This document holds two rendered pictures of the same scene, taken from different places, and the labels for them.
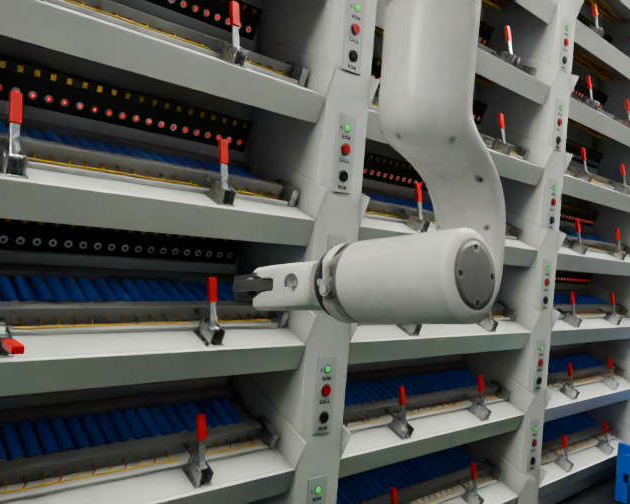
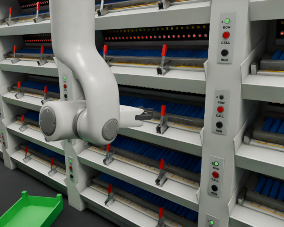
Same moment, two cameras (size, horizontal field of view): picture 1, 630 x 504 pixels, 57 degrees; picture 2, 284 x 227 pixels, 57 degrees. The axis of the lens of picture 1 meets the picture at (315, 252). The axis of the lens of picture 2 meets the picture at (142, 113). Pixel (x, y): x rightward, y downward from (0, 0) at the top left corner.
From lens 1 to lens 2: 0.92 m
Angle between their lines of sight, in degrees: 81
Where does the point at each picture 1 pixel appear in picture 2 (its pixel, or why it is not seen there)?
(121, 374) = (130, 133)
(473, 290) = (45, 127)
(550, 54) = not seen: outside the picture
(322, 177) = (209, 55)
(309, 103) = (202, 13)
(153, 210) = (134, 78)
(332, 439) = (222, 202)
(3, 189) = not seen: hidden behind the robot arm
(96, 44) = (115, 23)
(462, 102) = (55, 44)
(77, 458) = (135, 156)
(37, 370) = not seen: hidden behind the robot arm
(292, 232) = (194, 87)
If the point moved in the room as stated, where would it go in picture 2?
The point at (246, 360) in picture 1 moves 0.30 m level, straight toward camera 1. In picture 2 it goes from (173, 143) to (77, 153)
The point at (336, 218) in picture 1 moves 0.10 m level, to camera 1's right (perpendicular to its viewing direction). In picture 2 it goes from (221, 79) to (240, 84)
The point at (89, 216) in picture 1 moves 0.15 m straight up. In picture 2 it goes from (119, 81) to (118, 38)
